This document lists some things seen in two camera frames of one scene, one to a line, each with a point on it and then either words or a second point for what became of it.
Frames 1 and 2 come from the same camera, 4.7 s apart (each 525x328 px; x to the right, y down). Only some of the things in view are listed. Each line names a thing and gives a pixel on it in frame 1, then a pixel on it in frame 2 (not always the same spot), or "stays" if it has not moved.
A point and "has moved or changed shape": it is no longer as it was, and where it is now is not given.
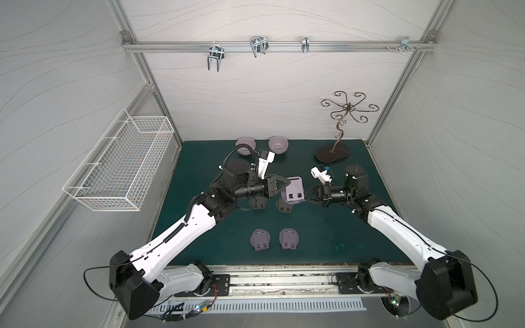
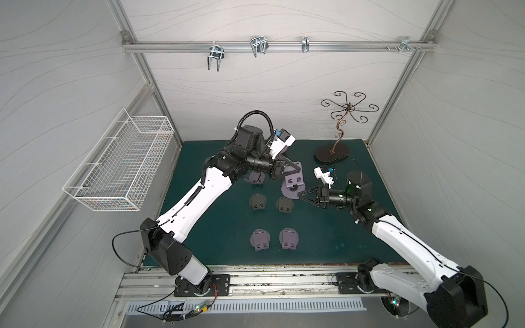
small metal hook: [305, 44] stays
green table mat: [266, 231] stays
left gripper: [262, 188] to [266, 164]
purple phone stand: [260, 239] stays
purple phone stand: [294, 193] has moved or changed shape
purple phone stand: [288, 238] stays
